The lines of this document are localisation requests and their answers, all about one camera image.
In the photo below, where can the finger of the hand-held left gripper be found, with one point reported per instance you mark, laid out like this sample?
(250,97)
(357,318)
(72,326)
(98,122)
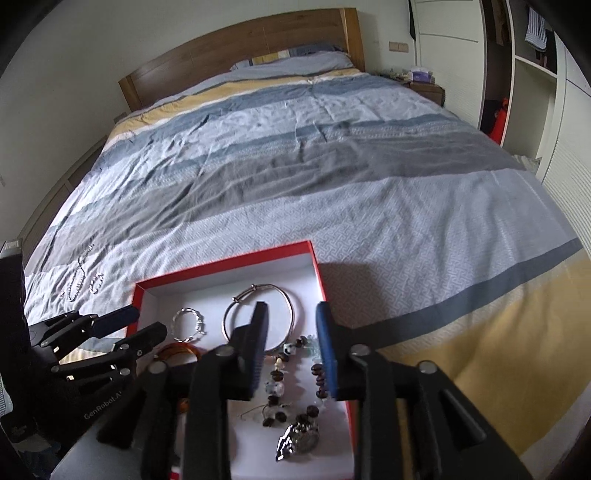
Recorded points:
(117,321)
(138,339)

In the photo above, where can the hanging striped shirt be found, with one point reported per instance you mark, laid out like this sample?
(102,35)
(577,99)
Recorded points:
(538,30)

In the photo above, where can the wooden nightstand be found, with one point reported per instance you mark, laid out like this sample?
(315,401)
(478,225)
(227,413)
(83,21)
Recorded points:
(427,91)

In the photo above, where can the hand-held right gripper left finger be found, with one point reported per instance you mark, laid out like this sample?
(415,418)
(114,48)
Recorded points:
(253,360)

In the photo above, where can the amber translucent bangle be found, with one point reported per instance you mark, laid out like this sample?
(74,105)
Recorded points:
(180,347)

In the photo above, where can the wall socket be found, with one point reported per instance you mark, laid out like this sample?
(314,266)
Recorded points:
(119,117)
(399,45)

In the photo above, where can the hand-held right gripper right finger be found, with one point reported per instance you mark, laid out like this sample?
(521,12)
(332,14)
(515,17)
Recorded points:
(328,350)

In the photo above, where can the dark brown bangle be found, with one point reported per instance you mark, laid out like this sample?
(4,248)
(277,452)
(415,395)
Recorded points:
(183,406)

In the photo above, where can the purple tissue box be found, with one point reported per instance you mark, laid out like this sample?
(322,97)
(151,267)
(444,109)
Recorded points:
(421,75)

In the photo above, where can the grey blue pillow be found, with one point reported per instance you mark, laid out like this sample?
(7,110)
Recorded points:
(300,64)

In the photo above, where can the wooden headboard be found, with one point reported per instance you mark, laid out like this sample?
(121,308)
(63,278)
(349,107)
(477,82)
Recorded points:
(231,50)

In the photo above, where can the thin silver bangle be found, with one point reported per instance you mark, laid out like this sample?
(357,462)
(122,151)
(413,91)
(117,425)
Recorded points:
(258,289)

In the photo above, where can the silver metal watch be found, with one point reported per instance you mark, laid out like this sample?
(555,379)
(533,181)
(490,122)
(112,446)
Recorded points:
(300,438)

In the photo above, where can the white wardrobe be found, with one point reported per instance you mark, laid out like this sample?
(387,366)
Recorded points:
(461,46)

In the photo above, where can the bed with striped duvet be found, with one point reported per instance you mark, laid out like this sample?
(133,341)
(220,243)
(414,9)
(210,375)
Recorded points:
(323,184)

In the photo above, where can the striped pillow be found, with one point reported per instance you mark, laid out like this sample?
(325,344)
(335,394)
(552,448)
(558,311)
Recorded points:
(295,51)

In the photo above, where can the red cardboard box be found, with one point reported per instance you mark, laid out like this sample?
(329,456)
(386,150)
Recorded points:
(207,295)

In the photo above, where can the red object in wardrobe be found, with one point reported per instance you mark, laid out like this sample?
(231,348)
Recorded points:
(498,122)

